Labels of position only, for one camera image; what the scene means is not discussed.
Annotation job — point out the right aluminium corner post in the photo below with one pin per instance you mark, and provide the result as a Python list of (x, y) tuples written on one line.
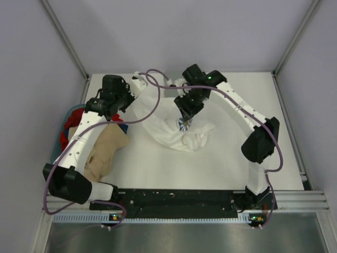
[(309, 15)]

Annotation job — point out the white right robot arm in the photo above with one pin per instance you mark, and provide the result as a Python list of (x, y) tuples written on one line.
[(196, 88)]

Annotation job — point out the aluminium frame front rail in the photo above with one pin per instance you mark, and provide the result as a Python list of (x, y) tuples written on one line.
[(291, 201)]

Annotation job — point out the left aluminium corner post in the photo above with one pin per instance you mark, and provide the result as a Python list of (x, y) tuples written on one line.
[(63, 37)]

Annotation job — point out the beige t-shirt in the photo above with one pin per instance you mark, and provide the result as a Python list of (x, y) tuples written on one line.
[(99, 161)]

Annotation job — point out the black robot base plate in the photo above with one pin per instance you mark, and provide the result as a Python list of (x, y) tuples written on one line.
[(250, 203)]

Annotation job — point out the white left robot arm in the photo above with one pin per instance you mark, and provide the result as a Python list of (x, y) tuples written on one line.
[(65, 177)]

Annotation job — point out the aluminium corner post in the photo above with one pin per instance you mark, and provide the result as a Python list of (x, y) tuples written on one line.
[(63, 37), (309, 15)]

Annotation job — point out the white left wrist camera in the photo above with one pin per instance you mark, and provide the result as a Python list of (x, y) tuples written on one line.
[(137, 85)]

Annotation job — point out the white daisy print t-shirt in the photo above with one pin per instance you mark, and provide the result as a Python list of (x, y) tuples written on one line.
[(165, 126)]

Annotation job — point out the red t-shirt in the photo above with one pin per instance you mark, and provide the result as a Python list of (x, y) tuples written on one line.
[(73, 120)]

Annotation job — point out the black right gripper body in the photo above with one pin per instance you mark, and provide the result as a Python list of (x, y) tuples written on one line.
[(191, 103)]

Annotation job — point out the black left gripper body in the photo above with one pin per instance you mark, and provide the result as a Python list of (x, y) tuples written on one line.
[(124, 98)]

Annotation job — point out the teal plastic laundry bin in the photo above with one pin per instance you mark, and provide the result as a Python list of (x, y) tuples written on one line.
[(57, 146)]

